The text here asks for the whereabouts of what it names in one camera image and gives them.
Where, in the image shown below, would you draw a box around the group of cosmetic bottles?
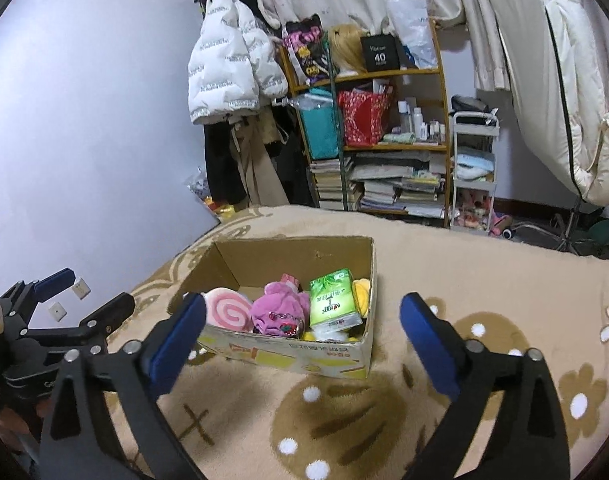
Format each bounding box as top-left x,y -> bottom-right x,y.
397,100 -> 448,142

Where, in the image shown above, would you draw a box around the dark hanging clothing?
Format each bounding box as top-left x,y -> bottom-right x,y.
269,105 -> 315,206

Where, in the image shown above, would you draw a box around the black light stand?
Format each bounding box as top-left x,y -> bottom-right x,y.
515,200 -> 609,256

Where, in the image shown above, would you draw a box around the colourful plastic bag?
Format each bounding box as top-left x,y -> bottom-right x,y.
184,170 -> 212,202

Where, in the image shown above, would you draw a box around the white utility cart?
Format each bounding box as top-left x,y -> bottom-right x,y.
449,111 -> 500,236

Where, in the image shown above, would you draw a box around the yellow red packet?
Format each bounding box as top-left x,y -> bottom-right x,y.
204,197 -> 235,218

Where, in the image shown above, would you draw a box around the yellow plush toy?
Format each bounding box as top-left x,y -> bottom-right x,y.
352,278 -> 373,319

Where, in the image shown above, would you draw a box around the green metal pole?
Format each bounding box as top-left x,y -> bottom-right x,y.
322,30 -> 350,211

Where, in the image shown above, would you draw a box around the beige printed blanket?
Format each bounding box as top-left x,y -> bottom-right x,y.
34,204 -> 609,480

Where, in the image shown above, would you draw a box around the blonde wig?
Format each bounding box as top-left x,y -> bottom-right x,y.
327,24 -> 370,77

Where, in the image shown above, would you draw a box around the black coat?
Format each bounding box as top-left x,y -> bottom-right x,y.
202,120 -> 248,206

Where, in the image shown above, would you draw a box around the pink slipper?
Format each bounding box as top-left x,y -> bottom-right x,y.
492,212 -> 515,238

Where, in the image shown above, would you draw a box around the dark green bag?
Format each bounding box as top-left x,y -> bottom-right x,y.
587,220 -> 609,261

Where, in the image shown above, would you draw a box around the red patterned bag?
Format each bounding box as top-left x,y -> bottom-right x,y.
337,87 -> 393,148

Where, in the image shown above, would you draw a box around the white fabric cover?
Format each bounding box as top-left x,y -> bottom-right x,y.
487,0 -> 609,201

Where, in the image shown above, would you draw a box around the wooden shelf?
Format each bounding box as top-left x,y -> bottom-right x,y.
279,20 -> 453,226

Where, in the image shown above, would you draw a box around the cardboard box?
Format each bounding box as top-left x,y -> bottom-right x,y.
167,236 -> 377,378

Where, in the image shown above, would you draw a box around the teal bag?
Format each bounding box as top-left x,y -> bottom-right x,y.
297,92 -> 341,161

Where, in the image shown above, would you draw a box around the white puffer jacket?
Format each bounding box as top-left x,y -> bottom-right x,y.
187,0 -> 290,126

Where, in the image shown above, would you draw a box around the blue and white cloth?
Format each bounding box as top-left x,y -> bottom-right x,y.
455,147 -> 495,181

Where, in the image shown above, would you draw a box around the stack of books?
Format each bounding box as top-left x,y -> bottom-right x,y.
309,157 -> 358,211

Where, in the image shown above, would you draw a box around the cream quilted cloth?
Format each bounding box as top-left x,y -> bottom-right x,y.
572,100 -> 609,206

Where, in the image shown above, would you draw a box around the pink doll figures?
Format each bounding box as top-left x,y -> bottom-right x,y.
455,187 -> 493,231

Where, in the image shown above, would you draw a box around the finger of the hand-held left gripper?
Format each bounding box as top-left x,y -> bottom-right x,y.
19,292 -> 136,356
0,268 -> 76,319

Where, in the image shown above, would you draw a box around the white plastic bag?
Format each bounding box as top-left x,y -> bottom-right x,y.
387,0 -> 439,70

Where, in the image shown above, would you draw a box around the green tissue pack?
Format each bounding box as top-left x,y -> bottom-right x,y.
309,268 -> 364,332

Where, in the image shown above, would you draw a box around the pink swirl lollipop plush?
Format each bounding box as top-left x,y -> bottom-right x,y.
203,287 -> 258,333

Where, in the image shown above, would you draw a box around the black printed bag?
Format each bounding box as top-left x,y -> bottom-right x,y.
283,14 -> 333,86

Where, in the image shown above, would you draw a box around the pile of books and papers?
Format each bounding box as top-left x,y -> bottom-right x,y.
352,152 -> 448,218

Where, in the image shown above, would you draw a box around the magenta plush bear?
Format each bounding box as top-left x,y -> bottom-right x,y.
249,280 -> 311,336

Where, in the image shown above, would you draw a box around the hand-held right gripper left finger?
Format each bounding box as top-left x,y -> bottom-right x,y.
38,291 -> 208,480

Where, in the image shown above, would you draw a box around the beige coat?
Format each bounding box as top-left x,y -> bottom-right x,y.
229,110 -> 290,206

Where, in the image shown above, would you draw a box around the black box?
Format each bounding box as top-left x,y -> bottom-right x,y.
361,34 -> 402,72

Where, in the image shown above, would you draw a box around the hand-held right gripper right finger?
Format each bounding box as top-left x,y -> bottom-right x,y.
399,291 -> 570,480

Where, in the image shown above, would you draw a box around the clear plastic bottle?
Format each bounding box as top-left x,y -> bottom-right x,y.
279,94 -> 335,112

